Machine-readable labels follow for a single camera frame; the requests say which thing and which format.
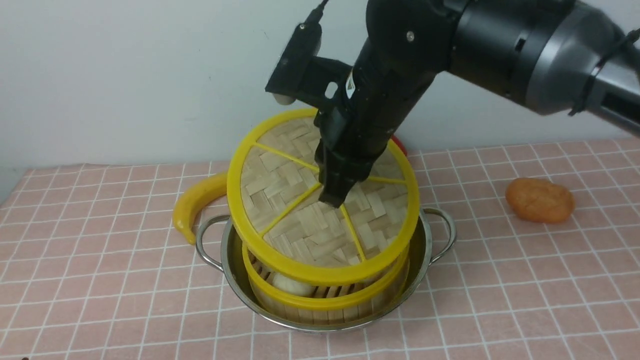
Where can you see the yellow bamboo steamer basket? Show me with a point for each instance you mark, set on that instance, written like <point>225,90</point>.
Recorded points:
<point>326,305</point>

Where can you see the yellow bamboo steamer lid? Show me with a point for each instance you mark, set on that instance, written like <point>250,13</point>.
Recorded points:
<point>273,194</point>

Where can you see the pink checkered tablecloth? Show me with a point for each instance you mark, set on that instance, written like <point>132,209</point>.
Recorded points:
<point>91,268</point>

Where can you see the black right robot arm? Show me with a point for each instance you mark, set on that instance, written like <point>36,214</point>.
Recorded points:
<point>547,56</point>

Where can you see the red toy bell pepper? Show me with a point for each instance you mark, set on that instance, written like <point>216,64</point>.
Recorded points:
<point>400,145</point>

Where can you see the brown toy potato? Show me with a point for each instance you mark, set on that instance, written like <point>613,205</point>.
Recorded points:
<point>538,200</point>

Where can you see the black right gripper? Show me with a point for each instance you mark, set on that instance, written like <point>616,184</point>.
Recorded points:
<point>376,95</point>

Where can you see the stainless steel pot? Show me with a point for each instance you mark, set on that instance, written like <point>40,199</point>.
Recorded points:
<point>231,266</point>

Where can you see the yellow toy banana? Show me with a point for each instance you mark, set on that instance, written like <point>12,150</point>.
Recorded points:
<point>195,199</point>

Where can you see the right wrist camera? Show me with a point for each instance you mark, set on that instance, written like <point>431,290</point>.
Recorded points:
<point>301,75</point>

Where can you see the cream toy bun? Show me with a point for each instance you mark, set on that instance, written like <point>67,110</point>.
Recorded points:
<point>292,286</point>

